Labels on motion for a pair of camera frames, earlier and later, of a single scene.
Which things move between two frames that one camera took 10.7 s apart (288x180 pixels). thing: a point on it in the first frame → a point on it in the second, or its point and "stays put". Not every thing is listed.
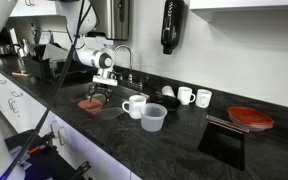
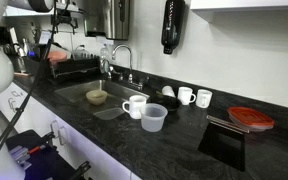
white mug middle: [184, 94] stays put
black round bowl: [170, 103] stays put
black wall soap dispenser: [172, 24] stays put
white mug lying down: [168, 91] stays put
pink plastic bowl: [93, 106] → [56, 55]
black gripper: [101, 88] → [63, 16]
